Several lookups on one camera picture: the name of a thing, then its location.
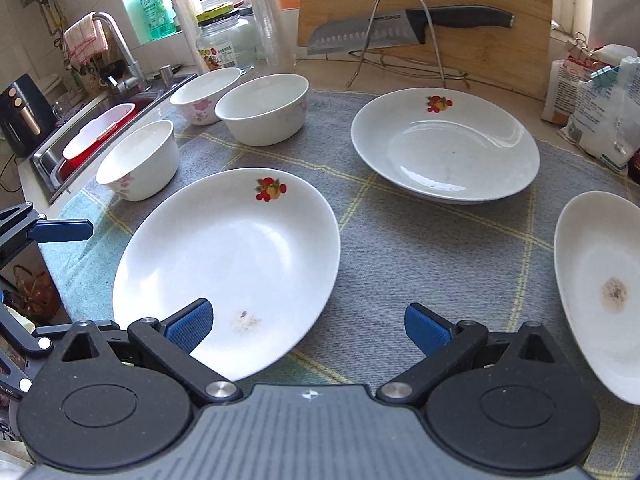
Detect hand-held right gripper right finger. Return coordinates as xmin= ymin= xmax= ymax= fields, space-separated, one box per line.
xmin=375 ymin=303 xmax=572 ymax=407

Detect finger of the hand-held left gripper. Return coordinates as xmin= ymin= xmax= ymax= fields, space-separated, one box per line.
xmin=0 ymin=202 xmax=95 ymax=262
xmin=0 ymin=304 xmax=76 ymax=402

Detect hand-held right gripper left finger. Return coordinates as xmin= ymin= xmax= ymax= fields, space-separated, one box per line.
xmin=49 ymin=298 xmax=245 ymax=408

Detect white plate fruit print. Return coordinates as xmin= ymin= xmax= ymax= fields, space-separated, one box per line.
xmin=350 ymin=87 xmax=541 ymax=205
xmin=112 ymin=167 xmax=341 ymax=382

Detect white bowl pink floral print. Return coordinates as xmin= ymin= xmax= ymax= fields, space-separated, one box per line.
xmin=214 ymin=73 xmax=310 ymax=147
xmin=95 ymin=119 xmax=180 ymax=202
xmin=169 ymin=66 xmax=243 ymax=126

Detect white plate brown stain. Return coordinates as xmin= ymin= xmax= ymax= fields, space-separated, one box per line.
xmin=553 ymin=190 xmax=640 ymax=406

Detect red plastic basin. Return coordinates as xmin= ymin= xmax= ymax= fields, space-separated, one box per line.
xmin=57 ymin=102 xmax=139 ymax=181

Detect stainless steel sink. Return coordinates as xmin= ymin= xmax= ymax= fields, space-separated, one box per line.
xmin=29 ymin=72 xmax=199 ymax=206

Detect grey checked table cloth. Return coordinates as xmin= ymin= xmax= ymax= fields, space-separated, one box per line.
xmin=39 ymin=88 xmax=640 ymax=463

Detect white strainer basket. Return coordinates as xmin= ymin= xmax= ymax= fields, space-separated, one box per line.
xmin=62 ymin=102 xmax=137 ymax=161

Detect black air fryer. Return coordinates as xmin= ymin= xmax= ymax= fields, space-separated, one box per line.
xmin=0 ymin=73 xmax=56 ymax=159

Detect utensil holder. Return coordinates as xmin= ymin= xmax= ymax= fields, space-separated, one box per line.
xmin=74 ymin=59 xmax=114 ymax=96

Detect metal faucet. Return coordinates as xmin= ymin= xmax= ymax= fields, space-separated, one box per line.
xmin=92 ymin=11 xmax=147 ymax=94

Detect pink checked dishcloth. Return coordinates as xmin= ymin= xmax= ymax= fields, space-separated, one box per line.
xmin=62 ymin=13 xmax=109 ymax=61

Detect white plastic bag roll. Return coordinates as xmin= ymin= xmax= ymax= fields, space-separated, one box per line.
xmin=164 ymin=0 xmax=211 ymax=74

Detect green dish soap bottle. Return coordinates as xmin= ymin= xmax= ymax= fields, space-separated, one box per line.
xmin=135 ymin=0 xmax=169 ymax=41

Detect glass jar green lid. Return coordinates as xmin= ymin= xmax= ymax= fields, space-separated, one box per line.
xmin=194 ymin=3 xmax=259 ymax=72

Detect beige paper food bag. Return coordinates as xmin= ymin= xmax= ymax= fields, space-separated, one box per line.
xmin=539 ymin=57 xmax=601 ymax=126

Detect clear printed food bag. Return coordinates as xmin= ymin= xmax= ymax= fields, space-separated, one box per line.
xmin=559 ymin=54 xmax=640 ymax=177

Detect stack of clear plastic cups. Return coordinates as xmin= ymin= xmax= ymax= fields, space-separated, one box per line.
xmin=243 ymin=0 xmax=299 ymax=67

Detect teal bag clip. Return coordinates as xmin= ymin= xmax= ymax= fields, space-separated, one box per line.
xmin=589 ymin=64 xmax=622 ymax=92

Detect metal binder clip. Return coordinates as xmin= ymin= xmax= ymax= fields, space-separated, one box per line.
xmin=569 ymin=31 xmax=602 ymax=62

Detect metal wire rack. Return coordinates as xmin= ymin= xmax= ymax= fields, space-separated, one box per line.
xmin=344 ymin=0 xmax=471 ymax=92

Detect black handled kitchen knife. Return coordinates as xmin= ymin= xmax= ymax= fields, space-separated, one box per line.
xmin=306 ymin=4 xmax=516 ymax=56

